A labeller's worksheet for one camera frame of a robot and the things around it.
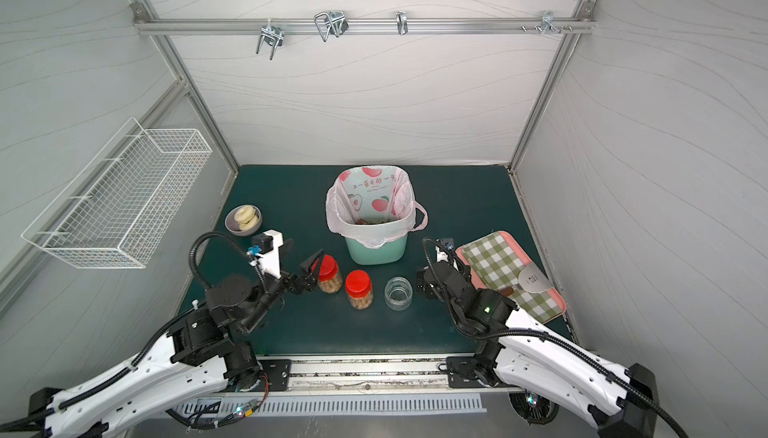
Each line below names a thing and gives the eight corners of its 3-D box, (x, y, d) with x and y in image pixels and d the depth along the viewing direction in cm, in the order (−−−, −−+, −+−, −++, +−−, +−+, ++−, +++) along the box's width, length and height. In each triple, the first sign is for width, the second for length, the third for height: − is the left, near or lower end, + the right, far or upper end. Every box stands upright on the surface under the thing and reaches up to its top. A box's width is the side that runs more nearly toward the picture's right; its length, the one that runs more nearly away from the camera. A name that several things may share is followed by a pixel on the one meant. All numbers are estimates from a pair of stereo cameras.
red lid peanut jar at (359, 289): (349, 309, 85) (344, 293, 76) (351, 287, 90) (347, 268, 80) (373, 309, 85) (370, 293, 76) (373, 287, 90) (371, 268, 80)
